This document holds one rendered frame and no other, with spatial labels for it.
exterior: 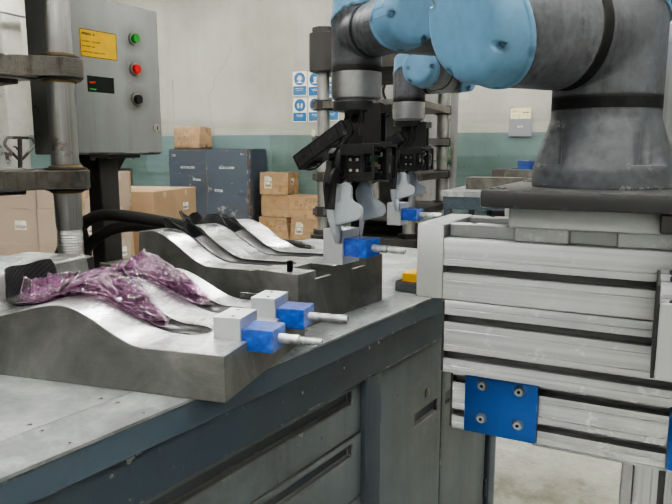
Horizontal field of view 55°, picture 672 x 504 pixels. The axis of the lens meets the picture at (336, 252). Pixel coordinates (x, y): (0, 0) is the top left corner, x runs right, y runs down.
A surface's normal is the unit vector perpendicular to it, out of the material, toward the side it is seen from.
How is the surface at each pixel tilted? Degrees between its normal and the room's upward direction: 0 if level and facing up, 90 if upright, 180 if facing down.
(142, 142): 90
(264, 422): 90
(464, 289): 90
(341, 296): 90
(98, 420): 0
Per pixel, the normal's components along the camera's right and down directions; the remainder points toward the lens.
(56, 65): 0.32, 0.15
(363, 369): 0.82, 0.09
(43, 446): 0.00, -0.99
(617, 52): 0.40, 0.54
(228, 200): -0.36, 0.14
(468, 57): -0.88, 0.19
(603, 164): -0.33, -0.16
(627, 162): -0.04, -0.15
